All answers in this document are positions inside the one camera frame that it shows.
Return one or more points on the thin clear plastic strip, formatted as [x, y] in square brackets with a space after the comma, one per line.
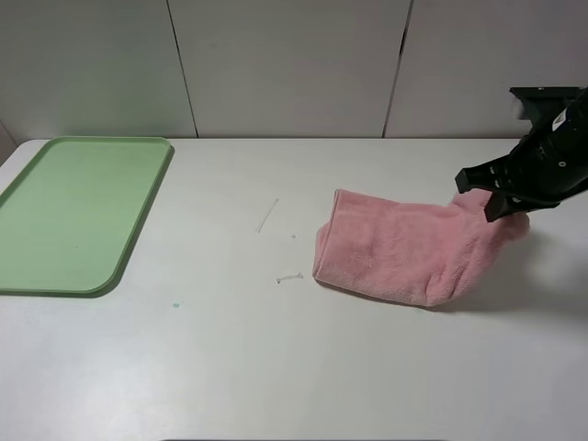
[262, 222]

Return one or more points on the green plastic tray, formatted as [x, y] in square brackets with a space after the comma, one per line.
[70, 218]

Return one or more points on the pink terry towel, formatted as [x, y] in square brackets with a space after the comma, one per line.
[414, 254]

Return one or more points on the clear plastic tag fastener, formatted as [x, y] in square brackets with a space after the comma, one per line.
[279, 280]

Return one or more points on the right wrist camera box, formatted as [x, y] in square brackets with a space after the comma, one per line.
[546, 102]

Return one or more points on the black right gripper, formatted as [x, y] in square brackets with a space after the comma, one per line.
[546, 167]

